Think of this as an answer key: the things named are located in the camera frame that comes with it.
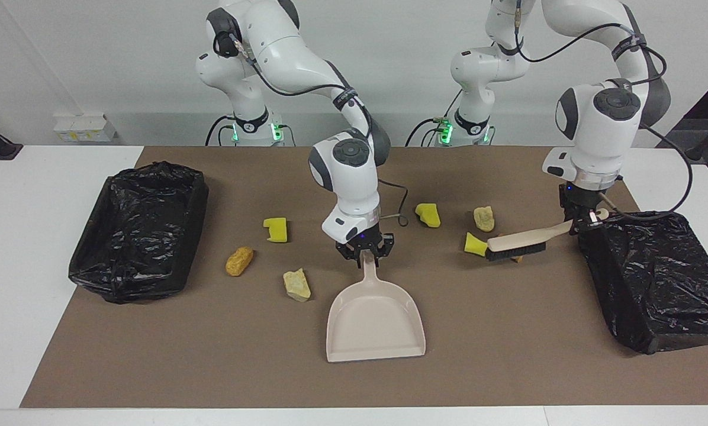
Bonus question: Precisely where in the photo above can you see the blocky yellow sponge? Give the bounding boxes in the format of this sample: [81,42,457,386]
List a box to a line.
[415,203,442,228]

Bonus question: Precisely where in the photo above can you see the beige hand brush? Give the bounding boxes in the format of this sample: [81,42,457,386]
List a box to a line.
[485,192,620,263]

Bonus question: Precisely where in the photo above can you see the greenish stone-like bread chunk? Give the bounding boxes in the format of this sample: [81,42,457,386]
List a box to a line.
[283,269,312,302]

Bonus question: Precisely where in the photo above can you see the beige plastic dustpan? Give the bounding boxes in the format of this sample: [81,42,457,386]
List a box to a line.
[326,251,427,363]

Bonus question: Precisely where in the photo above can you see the brown fried nugget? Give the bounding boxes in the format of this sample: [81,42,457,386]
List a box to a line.
[225,247,255,277]

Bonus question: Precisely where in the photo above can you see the black bag-covered bin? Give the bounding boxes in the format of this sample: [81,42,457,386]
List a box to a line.
[578,211,708,354]

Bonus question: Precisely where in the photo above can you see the open black bag-lined bin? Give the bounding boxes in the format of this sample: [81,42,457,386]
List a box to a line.
[68,161,210,304]

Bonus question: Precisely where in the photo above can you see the notched yellow sponge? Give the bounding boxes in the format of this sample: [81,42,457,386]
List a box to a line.
[262,217,288,244]

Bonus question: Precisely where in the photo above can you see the brown table mat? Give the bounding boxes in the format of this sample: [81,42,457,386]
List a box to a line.
[20,146,708,409]

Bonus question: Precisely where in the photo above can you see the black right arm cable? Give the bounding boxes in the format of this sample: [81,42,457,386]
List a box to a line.
[212,30,410,228]

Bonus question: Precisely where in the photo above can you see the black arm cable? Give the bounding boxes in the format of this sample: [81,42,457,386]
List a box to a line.
[212,30,410,228]
[513,0,693,222]

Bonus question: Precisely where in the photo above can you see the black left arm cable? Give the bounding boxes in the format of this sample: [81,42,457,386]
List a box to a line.
[513,0,693,222]

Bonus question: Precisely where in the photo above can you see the black base cable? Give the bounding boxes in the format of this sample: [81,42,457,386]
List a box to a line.
[205,115,236,147]
[404,117,449,147]

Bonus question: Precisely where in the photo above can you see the white wall socket box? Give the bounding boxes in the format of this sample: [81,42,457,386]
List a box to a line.
[54,114,118,143]

